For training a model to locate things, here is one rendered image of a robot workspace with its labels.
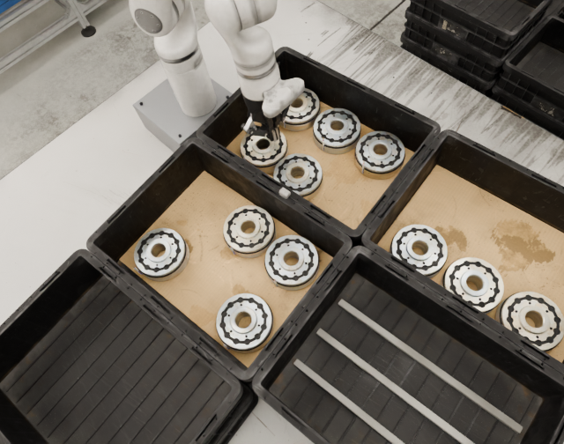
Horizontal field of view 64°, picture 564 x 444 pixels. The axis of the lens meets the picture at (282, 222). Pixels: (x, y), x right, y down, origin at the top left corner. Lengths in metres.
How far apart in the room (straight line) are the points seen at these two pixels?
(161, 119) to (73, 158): 0.29
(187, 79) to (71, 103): 1.52
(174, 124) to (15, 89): 1.70
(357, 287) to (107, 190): 0.69
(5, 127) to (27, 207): 1.34
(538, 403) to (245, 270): 0.55
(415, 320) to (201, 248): 0.43
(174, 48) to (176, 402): 0.69
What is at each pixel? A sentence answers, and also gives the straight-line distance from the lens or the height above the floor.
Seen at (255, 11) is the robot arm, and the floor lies 1.21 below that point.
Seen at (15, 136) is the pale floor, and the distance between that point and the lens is 2.55.
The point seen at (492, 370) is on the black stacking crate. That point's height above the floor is 0.83.
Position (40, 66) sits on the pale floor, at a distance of 2.80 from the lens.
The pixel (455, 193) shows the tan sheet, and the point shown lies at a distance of 0.98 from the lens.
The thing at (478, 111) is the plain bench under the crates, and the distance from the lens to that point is 1.29.
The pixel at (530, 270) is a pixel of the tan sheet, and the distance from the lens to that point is 0.95.
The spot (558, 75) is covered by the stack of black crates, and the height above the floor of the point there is 0.38.
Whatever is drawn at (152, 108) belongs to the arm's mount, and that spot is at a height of 0.80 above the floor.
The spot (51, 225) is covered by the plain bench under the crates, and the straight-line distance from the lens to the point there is 1.25.
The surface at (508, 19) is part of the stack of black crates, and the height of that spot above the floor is 0.49.
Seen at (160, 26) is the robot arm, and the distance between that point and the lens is 0.95.
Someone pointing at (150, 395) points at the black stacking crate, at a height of 0.83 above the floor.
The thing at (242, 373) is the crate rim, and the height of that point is 0.93.
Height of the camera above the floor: 1.65
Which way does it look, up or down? 64 degrees down
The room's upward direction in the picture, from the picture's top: 11 degrees counter-clockwise
